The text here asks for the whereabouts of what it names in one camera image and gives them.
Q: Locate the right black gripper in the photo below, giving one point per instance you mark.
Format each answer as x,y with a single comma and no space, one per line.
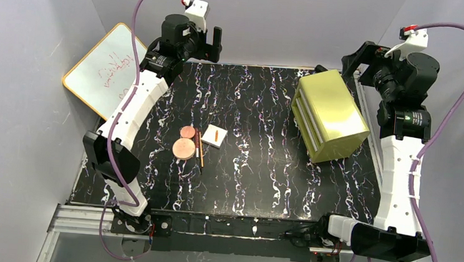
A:
364,62

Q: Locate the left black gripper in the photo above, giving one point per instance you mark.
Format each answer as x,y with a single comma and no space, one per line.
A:
205,44

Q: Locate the green drawer cabinet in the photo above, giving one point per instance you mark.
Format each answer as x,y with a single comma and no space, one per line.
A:
328,118

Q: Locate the white square makeup box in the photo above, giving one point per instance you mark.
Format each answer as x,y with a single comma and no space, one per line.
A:
214,136

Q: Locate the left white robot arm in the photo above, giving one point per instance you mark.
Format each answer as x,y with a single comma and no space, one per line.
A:
109,149

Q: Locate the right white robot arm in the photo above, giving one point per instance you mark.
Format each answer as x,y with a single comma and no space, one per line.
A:
395,235

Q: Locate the red and black makeup pen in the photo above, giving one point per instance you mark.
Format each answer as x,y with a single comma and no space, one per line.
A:
198,149

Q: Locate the gold makeup pencil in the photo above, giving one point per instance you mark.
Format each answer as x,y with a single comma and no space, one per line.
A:
201,150

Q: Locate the small round pink compact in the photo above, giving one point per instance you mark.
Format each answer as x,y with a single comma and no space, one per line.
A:
187,132

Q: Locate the large round pink compact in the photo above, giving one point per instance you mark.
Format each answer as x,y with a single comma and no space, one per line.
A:
183,149

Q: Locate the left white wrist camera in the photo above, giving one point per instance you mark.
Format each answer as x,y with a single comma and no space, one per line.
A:
196,11

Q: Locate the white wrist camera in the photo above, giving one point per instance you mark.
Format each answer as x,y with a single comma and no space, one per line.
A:
414,40
196,11

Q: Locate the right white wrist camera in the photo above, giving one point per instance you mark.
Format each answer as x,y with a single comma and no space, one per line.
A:
414,40

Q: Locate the whiteboard with yellow frame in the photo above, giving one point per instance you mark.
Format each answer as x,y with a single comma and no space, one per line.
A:
104,75

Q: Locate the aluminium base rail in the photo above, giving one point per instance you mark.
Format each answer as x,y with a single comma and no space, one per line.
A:
186,231

